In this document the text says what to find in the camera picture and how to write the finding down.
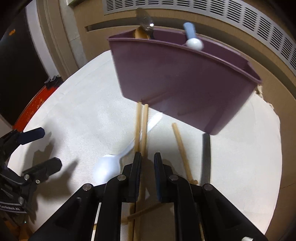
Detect grey ventilation grille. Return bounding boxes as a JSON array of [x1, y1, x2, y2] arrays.
[[102, 0, 295, 73]]

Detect wooden spoon in caddy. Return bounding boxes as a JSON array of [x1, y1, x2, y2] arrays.
[[134, 27, 150, 39]]

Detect white table cloth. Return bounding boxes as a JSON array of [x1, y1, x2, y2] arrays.
[[9, 52, 282, 232]]

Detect purple plastic utensil caddy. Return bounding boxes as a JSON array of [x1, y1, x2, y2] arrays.
[[108, 28, 262, 135]]

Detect black handled metal spoon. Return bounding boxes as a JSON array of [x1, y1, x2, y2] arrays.
[[200, 133, 211, 186]]

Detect blue white plastic spoon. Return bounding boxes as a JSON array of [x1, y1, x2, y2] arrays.
[[183, 22, 204, 51]]

